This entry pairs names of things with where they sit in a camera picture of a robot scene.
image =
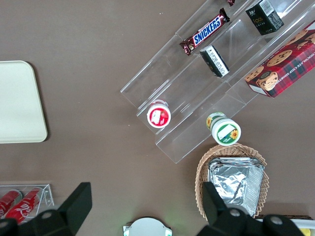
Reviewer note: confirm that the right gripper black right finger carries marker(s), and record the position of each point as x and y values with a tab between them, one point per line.
216	216

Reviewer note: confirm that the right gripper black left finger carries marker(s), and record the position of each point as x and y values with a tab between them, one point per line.
73	209

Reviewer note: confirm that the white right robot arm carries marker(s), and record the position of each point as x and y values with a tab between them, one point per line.
147	227

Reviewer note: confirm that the light oval wicker basket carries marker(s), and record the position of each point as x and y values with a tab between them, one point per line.
200	177

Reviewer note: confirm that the beige rectangular plastic tray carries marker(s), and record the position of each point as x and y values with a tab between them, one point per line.
19	103

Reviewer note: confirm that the clear acrylic bottle rack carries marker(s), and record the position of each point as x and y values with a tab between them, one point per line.
48	194

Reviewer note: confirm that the green lid yogurt cup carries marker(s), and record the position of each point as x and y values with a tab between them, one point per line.
226	131

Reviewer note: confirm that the yellow snack packet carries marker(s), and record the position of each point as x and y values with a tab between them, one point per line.
308	232

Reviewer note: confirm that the clear acrylic stepped shelf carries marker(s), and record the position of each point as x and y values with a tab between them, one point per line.
197	103

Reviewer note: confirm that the red lid yogurt cup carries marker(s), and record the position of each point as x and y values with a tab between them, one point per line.
158	116

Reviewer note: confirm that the small black carton box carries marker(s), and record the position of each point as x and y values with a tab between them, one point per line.
264	18
215	61

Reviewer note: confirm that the red chocolate chip cookie box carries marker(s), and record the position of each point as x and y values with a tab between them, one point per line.
283	68

